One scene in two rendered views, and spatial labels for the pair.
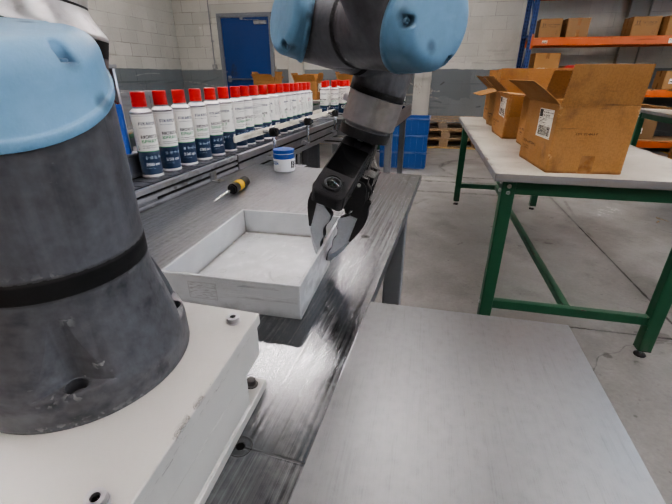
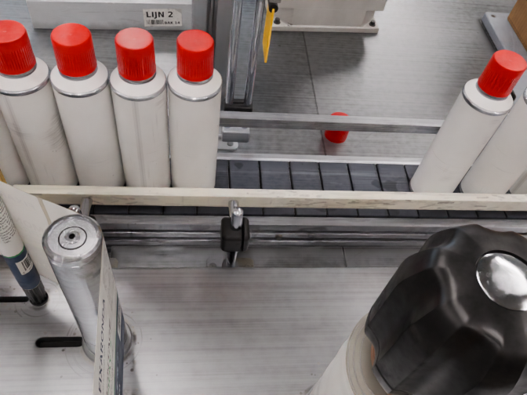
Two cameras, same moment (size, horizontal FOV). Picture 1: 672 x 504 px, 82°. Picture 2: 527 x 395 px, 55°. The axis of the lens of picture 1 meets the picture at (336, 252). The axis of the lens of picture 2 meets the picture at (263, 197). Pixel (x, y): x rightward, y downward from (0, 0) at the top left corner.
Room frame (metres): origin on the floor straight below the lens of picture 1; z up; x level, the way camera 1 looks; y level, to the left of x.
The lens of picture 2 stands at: (0.69, 0.95, 1.36)
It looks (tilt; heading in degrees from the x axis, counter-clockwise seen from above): 53 degrees down; 240
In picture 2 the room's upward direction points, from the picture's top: 11 degrees clockwise
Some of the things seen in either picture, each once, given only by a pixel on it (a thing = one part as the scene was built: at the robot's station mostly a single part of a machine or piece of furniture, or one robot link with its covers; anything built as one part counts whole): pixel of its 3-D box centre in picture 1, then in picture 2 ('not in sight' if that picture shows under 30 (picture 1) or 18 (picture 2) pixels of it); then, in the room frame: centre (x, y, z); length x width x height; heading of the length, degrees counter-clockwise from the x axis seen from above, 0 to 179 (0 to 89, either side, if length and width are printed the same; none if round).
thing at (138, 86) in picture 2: not in sight; (142, 122); (0.63, 0.58, 0.98); 0.05 x 0.05 x 0.20
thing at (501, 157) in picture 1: (525, 197); not in sight; (2.44, -1.24, 0.39); 2.20 x 0.80 x 0.78; 167
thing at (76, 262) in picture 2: not in sight; (92, 298); (0.71, 0.76, 0.97); 0.05 x 0.05 x 0.19
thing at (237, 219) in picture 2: not in sight; (234, 241); (0.56, 0.69, 0.89); 0.03 x 0.03 x 0.12; 73
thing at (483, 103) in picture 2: not in sight; (463, 134); (0.30, 0.68, 0.98); 0.05 x 0.05 x 0.20
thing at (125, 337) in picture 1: (72, 301); not in sight; (0.25, 0.20, 0.97); 0.15 x 0.15 x 0.10
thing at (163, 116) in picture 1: (165, 132); not in sight; (1.06, 0.45, 0.98); 0.05 x 0.05 x 0.20
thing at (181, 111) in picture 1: (183, 128); not in sight; (1.13, 0.43, 0.98); 0.05 x 0.05 x 0.20
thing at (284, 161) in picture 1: (284, 159); not in sight; (1.29, 0.17, 0.86); 0.07 x 0.07 x 0.07
